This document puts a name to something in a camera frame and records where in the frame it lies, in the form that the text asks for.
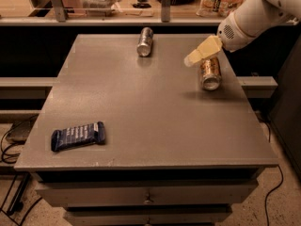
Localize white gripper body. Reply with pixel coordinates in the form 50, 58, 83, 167
217, 0, 291, 52

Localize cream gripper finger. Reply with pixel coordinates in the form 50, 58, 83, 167
183, 35, 223, 67

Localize orange soda can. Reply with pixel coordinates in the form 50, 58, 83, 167
200, 57, 222, 90

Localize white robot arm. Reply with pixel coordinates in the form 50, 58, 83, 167
183, 0, 301, 67

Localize silver soda can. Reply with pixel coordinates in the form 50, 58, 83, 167
136, 27, 153, 57

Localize clear plastic container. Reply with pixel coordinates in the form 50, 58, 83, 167
80, 0, 118, 17

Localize dark blue snack bar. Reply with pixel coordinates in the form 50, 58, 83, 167
51, 121, 105, 152

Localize black floor cable right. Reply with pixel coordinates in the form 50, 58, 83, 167
263, 165, 285, 226

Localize grey metal shelf rail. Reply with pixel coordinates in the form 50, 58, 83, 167
0, 0, 223, 26

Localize black cables left floor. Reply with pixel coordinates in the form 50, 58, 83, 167
0, 115, 43, 226

